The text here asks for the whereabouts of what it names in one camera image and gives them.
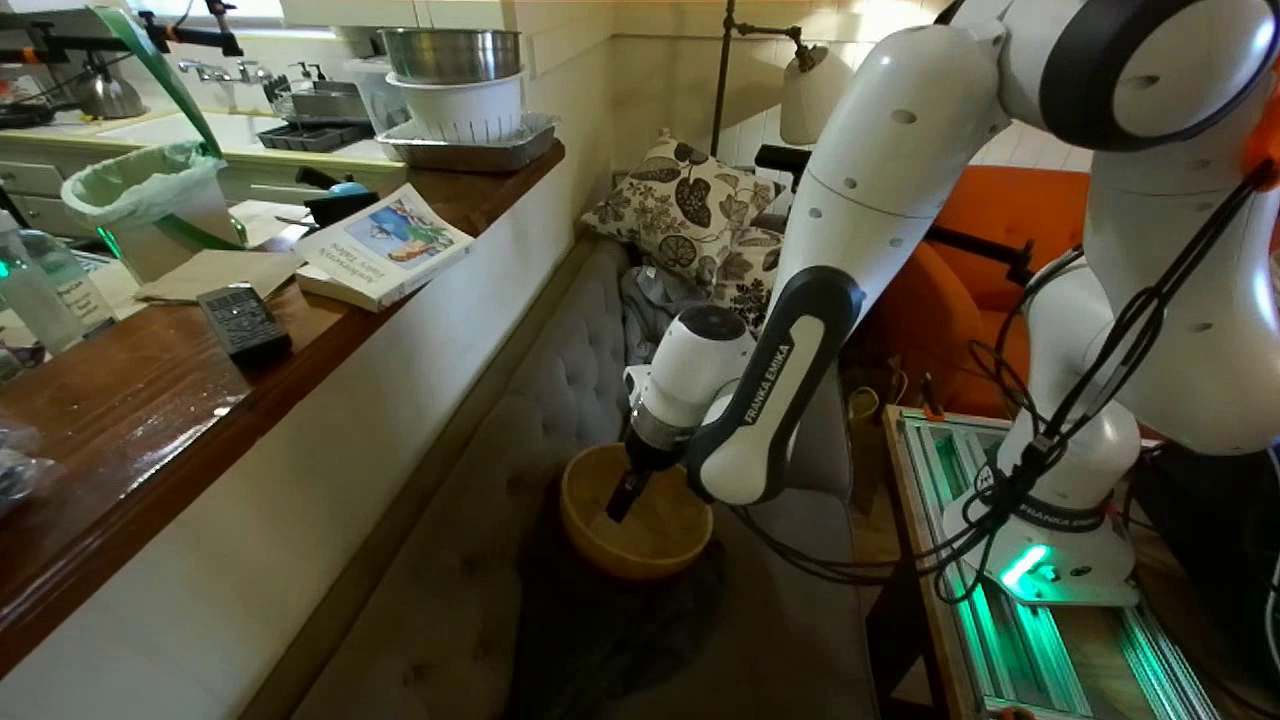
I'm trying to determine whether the beige tufted cushion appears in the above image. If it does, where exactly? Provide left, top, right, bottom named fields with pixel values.
left=293, top=230, right=885, bottom=720

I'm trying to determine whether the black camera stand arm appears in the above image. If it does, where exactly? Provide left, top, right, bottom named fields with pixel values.
left=927, top=219, right=1042, bottom=278

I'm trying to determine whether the brown patterned pillow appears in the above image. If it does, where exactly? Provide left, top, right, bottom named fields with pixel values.
left=576, top=133, right=793, bottom=313

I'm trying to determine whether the steel mixing bowl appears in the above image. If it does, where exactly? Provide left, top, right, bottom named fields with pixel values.
left=381, top=22, right=528, bottom=88

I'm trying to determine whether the black camera bar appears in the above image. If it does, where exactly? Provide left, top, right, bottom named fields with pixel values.
left=753, top=138, right=818, bottom=180

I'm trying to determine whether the white kitchen worktop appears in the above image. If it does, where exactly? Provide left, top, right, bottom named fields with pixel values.
left=0, top=105, right=412, bottom=200

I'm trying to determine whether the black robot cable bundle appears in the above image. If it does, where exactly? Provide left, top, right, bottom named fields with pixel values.
left=916, top=157, right=1280, bottom=611

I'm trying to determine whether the crumpled clear plastic bag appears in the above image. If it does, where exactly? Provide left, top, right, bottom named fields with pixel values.
left=0, top=414, right=60, bottom=520

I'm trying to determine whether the orange armchair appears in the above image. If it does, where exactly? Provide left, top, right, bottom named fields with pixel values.
left=853, top=162, right=1100, bottom=419

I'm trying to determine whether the beige paper sheet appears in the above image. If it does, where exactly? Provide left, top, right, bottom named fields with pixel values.
left=136, top=245, right=303, bottom=307

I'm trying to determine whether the clear plastic bottle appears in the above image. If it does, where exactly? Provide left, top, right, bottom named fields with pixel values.
left=0, top=213, right=86, bottom=361

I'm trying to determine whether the white shade floor lamp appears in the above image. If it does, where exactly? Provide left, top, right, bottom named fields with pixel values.
left=709, top=0, right=864, bottom=152

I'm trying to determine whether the dark crumpled cloth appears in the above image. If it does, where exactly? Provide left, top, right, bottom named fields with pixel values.
left=498, top=516, right=734, bottom=720

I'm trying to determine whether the white illustrated book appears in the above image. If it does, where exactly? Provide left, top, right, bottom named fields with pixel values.
left=293, top=180, right=482, bottom=317

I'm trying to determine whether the white bin with green bag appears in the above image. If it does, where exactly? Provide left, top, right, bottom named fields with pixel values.
left=55, top=137, right=244, bottom=284

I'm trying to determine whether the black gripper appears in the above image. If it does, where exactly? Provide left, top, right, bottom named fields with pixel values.
left=606, top=427, right=698, bottom=526

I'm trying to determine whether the brown wooden counter top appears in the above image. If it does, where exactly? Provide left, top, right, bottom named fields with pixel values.
left=0, top=137, right=573, bottom=674

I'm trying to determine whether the rectangular baking tray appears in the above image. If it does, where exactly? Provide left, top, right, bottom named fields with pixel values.
left=375, top=113, right=562, bottom=176

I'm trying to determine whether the round wooden bowl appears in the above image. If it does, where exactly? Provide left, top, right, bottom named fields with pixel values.
left=558, top=439, right=717, bottom=585

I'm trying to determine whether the light grey crumpled blanket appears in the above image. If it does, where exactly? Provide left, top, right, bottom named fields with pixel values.
left=615, top=257, right=700, bottom=365

